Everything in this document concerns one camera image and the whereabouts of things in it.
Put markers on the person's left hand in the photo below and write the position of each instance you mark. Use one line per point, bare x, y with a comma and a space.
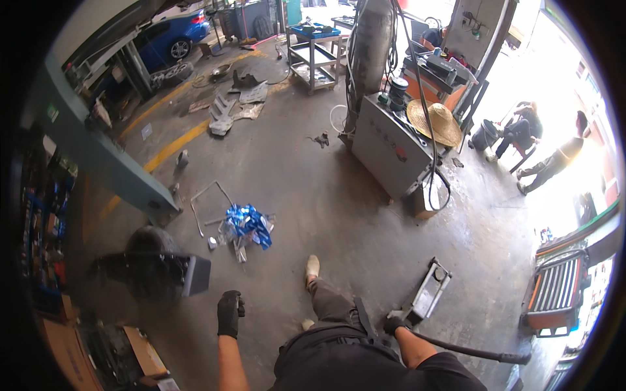
228, 313

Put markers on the brown bucket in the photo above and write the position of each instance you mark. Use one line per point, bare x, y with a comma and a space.
428, 200

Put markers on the grey underbody panel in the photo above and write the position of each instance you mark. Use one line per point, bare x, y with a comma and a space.
222, 115

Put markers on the shelf of car supplies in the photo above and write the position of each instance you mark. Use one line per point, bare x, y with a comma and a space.
46, 225

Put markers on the orange tool cart with tools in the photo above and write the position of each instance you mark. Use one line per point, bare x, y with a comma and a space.
435, 78

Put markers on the person's right fingers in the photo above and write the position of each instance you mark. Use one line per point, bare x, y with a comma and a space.
390, 322

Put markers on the black bucket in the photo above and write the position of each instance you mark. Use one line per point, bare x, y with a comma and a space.
485, 136

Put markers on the orange tool trolley with rails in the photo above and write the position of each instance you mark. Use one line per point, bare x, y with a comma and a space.
555, 291

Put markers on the dark rag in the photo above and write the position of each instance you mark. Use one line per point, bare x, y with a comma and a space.
322, 140

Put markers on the crumpled blue foil wrapping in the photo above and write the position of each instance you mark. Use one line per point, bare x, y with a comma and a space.
247, 225

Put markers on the grey-blue lift post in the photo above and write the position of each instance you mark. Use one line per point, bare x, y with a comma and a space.
93, 146

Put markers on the bent metal rod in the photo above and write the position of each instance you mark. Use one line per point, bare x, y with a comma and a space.
196, 215

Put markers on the dark underbody panel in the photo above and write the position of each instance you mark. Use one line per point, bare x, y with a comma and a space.
244, 80

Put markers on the grey welding machine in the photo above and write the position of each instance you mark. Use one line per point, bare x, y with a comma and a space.
386, 146

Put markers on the straw hat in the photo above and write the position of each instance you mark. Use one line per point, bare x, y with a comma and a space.
435, 122

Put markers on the person's body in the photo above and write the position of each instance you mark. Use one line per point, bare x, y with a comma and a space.
352, 366

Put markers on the person's legs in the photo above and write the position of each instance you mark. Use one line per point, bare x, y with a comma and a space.
330, 303

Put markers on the person's left fingers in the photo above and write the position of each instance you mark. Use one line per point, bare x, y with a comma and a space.
237, 304

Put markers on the blue car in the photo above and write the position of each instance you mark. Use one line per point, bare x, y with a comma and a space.
171, 39

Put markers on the small white can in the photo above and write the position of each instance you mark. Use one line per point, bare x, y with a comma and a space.
212, 243

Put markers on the heap of cardboard cartons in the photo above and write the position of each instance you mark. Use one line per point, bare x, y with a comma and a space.
98, 352

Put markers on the grey metal cart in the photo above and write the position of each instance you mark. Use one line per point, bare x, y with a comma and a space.
313, 58

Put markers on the grey gas cylinder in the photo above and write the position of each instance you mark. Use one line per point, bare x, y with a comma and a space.
371, 53

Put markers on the stack of car wheels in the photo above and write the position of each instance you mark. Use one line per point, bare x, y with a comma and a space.
171, 73

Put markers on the metal bowl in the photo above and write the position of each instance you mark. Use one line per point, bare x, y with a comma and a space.
221, 71

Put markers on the person's right hand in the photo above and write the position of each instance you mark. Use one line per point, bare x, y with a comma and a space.
394, 324

